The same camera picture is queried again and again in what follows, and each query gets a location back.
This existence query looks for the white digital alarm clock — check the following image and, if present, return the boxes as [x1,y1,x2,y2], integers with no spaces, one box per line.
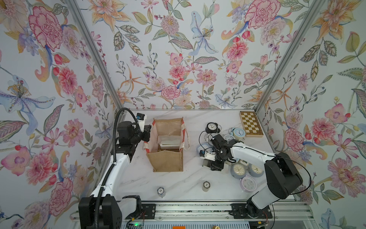
[158,135,181,145]

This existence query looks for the grey rectangular mirror clock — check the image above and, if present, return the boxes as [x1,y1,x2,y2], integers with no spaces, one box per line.
[159,144,180,150]

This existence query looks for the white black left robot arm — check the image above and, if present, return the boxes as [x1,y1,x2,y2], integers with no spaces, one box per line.
[78,107,151,229]

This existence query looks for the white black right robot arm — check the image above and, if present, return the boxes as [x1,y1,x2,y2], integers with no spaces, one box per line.
[199,135,303,217]

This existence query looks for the silver round alarm clock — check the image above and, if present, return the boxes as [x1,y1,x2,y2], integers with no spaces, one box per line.
[224,134,235,142]

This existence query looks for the light blue twin bell clock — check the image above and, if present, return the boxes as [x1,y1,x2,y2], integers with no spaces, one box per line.
[229,127,246,141]

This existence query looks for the black twin bell alarm clock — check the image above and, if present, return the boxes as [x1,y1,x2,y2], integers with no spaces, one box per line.
[205,122,221,134]

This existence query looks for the small white square clock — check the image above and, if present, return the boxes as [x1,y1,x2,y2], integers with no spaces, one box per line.
[239,159,249,168]

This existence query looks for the pink round alarm clock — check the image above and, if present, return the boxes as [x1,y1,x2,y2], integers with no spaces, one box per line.
[240,176,257,193]

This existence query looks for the small silver cylinder clock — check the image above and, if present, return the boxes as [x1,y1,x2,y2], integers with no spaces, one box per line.
[157,187,166,198]

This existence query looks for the wooden chess board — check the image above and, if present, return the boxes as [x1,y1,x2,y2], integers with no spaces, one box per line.
[239,111,264,137]

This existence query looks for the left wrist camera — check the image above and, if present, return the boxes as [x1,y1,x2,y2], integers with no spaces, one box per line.
[135,113,145,132]

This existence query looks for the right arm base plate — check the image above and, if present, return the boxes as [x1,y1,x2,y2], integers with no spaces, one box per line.
[229,203,273,219]

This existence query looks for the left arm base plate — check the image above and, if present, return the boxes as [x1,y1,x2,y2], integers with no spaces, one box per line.
[123,203,156,220]

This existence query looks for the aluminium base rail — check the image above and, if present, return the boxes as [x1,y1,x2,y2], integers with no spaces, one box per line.
[70,201,315,222]

